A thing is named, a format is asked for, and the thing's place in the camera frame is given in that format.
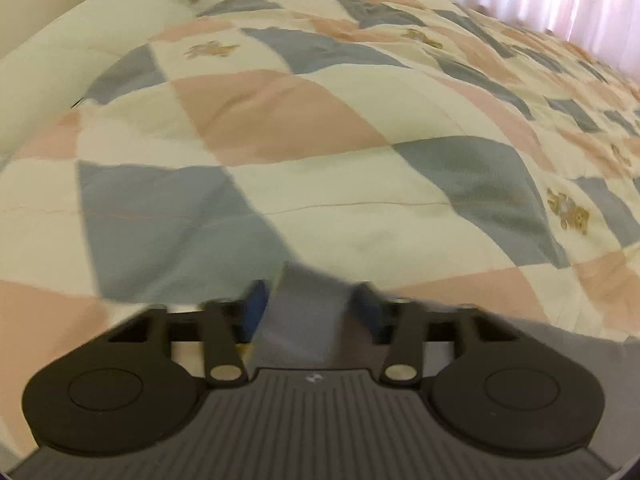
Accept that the patchwork checkered quilt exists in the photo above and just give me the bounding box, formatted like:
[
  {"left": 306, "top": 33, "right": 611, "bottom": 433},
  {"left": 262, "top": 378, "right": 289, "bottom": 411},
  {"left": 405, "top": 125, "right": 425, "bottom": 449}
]
[{"left": 1, "top": 0, "right": 639, "bottom": 458}]

